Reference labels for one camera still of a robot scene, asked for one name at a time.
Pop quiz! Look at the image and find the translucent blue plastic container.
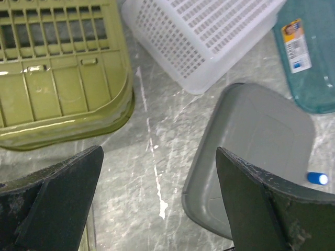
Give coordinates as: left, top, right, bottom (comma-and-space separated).
273, 1, 334, 114

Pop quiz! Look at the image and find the white plastic tray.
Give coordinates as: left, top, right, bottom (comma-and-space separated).
121, 0, 284, 95

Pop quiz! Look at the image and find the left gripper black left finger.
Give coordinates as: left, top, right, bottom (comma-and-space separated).
1, 145, 104, 250

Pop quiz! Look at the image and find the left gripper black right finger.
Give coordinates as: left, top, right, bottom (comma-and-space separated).
216, 147, 334, 250

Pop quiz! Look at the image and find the pale yellow perforated basket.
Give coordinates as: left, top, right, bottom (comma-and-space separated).
78, 206, 97, 251

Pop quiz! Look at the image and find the olive green plastic tub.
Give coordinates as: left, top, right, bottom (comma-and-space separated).
1, 1, 135, 151

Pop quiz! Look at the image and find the grey plastic tub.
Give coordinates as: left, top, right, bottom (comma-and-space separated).
182, 83, 315, 238

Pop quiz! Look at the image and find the small blue capped vial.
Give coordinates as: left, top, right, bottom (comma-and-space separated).
307, 172, 329, 186

